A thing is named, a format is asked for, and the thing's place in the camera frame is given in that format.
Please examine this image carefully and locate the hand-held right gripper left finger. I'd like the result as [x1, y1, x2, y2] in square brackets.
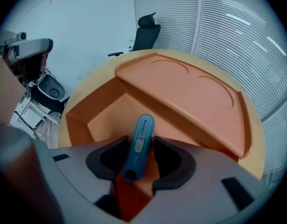
[33, 135, 130, 221]

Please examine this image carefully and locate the person's right hand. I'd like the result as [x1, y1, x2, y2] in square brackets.
[0, 124, 65, 224]

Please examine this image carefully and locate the black office chair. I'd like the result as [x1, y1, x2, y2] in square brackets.
[108, 12, 162, 57]

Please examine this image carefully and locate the grey and black round machine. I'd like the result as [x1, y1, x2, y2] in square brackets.
[31, 74, 66, 107]

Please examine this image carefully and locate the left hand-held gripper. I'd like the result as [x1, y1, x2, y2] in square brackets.
[0, 31, 54, 84]

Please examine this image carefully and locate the blue utility knife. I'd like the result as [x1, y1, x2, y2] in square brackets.
[123, 114, 156, 183]

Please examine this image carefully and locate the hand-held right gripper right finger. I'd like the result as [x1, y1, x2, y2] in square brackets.
[133, 136, 263, 224]

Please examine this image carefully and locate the orange box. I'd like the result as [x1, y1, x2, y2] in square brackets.
[64, 52, 253, 223]

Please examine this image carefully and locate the person's left forearm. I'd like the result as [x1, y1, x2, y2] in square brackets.
[0, 50, 26, 127]

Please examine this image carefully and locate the white metal rack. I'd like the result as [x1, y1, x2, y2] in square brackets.
[14, 94, 62, 135]

